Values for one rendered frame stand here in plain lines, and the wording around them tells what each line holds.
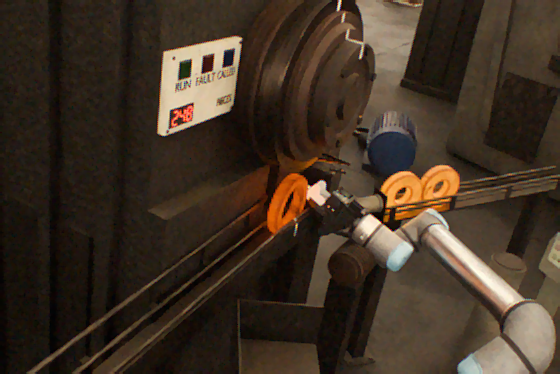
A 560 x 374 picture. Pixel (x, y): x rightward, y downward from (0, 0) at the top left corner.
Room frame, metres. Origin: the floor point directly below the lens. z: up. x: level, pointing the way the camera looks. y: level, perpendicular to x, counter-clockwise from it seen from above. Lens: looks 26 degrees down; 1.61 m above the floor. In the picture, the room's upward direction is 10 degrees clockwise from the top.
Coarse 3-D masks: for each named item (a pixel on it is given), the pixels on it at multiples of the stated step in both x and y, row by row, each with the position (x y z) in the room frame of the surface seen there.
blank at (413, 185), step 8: (392, 176) 1.91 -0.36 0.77; (400, 176) 1.90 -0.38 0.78; (408, 176) 1.91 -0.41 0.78; (384, 184) 1.90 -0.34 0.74; (392, 184) 1.88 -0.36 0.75; (400, 184) 1.90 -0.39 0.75; (408, 184) 1.91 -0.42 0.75; (416, 184) 1.93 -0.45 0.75; (384, 192) 1.88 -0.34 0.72; (392, 192) 1.89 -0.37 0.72; (408, 192) 1.94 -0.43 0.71; (416, 192) 1.93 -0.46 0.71; (392, 200) 1.89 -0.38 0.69; (400, 200) 1.93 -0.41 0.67; (408, 200) 1.92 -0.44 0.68; (416, 200) 1.94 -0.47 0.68; (400, 208) 1.91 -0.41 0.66
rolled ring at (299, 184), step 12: (288, 180) 1.59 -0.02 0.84; (300, 180) 1.62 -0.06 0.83; (276, 192) 1.56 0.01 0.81; (288, 192) 1.56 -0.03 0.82; (300, 192) 1.66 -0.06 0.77; (276, 204) 1.54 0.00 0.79; (300, 204) 1.66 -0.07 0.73; (276, 216) 1.53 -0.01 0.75; (288, 216) 1.64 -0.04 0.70; (276, 228) 1.54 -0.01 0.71
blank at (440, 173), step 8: (432, 168) 1.99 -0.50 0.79; (440, 168) 1.98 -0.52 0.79; (448, 168) 1.99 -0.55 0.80; (424, 176) 1.97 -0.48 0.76; (432, 176) 1.96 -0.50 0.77; (440, 176) 1.97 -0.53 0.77; (448, 176) 1.99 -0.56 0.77; (456, 176) 2.01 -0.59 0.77; (424, 184) 1.95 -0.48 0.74; (432, 184) 1.96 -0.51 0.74; (448, 184) 2.00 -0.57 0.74; (456, 184) 2.01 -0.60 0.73; (424, 192) 1.95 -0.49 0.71; (432, 192) 1.97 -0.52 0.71; (440, 192) 2.01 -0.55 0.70; (448, 192) 2.00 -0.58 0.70; (440, 200) 1.99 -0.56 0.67
